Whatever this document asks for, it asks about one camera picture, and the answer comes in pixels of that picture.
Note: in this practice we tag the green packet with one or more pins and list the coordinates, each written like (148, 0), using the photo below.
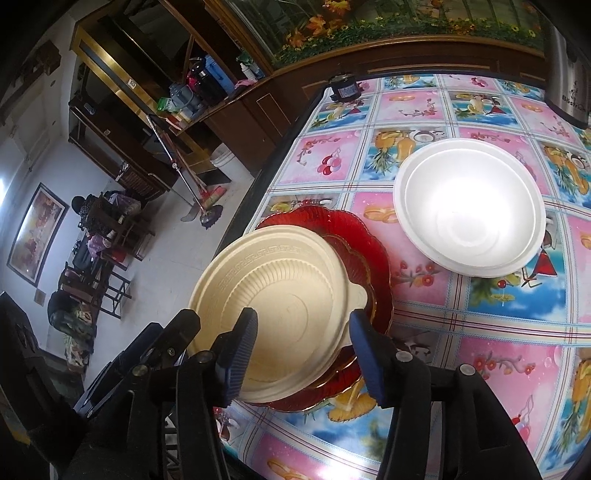
(164, 104)

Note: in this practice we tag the wooden chair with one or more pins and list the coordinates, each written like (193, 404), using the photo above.
(136, 230)

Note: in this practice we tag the flower wall poster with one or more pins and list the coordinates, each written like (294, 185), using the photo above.
(392, 18)

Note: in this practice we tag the blue box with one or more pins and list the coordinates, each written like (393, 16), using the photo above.
(217, 74)

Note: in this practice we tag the blue water jug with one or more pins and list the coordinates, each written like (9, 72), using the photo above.
(182, 97)

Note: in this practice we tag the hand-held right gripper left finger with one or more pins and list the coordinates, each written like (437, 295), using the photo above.
(239, 362)

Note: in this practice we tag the white spray bottle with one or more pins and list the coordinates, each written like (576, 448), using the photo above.
(249, 69)

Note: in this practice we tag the pink cloth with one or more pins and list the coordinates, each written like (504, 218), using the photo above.
(244, 83)

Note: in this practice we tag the white foam plate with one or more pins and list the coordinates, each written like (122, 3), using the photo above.
(443, 266)

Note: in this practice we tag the dark wooden wall cabinet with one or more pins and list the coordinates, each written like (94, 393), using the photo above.
(258, 104)

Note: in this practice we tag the framed wall picture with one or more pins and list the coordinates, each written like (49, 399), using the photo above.
(37, 230)

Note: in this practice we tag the stainless steel kettle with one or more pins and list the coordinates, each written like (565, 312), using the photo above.
(565, 78)

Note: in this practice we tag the printed fruit tablecloth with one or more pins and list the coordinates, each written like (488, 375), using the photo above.
(461, 323)

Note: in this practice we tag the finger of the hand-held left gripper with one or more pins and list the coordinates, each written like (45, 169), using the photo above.
(180, 330)

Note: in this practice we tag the wooden stool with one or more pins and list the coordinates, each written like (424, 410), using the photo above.
(115, 288)

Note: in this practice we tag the beige plastic bowl with tab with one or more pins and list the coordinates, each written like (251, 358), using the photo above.
(277, 295)

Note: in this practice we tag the small dark jar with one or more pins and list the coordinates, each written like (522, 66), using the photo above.
(345, 90)

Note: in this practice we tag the dark patterned cloth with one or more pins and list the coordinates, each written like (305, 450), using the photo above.
(74, 323)

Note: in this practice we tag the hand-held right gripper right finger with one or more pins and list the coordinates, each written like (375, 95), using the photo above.
(365, 362)

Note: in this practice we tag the white bucket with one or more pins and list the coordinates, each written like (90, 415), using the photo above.
(222, 157)

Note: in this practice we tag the large red glass plate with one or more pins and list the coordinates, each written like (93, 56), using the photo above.
(318, 219)

